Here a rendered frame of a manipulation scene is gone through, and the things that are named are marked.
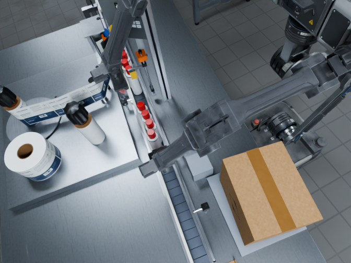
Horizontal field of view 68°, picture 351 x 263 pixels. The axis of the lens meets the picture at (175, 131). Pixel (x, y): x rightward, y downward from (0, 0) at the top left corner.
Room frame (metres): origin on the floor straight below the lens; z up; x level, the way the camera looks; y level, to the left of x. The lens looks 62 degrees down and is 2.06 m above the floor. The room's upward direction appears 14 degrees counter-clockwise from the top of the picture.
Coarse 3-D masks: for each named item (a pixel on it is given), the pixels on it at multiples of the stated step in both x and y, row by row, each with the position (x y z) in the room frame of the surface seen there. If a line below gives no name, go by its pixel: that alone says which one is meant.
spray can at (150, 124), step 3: (147, 120) 0.60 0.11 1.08; (150, 120) 0.60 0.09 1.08; (147, 123) 0.58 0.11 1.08; (150, 123) 0.58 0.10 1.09; (153, 123) 0.59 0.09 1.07; (147, 126) 0.58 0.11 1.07; (150, 126) 0.57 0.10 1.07; (153, 126) 0.58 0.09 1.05; (156, 126) 0.58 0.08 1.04; (147, 129) 0.58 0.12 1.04; (156, 129) 0.58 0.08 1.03; (159, 135) 0.58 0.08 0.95
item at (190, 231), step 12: (132, 60) 1.17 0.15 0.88; (144, 96) 0.88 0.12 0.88; (168, 180) 0.38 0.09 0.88; (168, 192) 0.32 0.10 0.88; (180, 192) 0.31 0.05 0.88; (180, 204) 0.26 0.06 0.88; (180, 216) 0.21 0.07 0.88; (192, 228) 0.15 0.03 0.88; (192, 240) 0.10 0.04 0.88; (192, 252) 0.06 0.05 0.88; (204, 252) 0.04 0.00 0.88
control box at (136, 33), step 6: (102, 0) 0.91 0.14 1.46; (108, 0) 0.90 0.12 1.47; (114, 0) 0.89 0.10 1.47; (102, 6) 0.92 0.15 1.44; (108, 6) 0.91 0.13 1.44; (114, 6) 0.89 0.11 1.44; (102, 12) 0.92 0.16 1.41; (108, 12) 0.91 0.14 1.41; (114, 12) 0.90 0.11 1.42; (108, 18) 0.92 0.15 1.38; (138, 18) 0.86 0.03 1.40; (108, 24) 0.92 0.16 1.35; (132, 30) 0.88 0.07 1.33; (138, 30) 0.86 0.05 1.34; (144, 30) 0.85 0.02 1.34; (132, 36) 0.88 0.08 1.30; (138, 36) 0.87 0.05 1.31; (144, 36) 0.85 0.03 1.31
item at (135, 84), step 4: (128, 68) 0.92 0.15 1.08; (128, 72) 0.91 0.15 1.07; (128, 76) 0.91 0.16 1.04; (128, 80) 0.91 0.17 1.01; (132, 80) 0.90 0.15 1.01; (136, 80) 0.91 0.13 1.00; (132, 84) 0.90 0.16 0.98; (136, 84) 0.90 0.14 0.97; (132, 88) 0.91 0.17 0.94; (136, 88) 0.90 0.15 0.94; (140, 88) 0.91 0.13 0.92; (136, 92) 0.90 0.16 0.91; (140, 92) 0.90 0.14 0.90
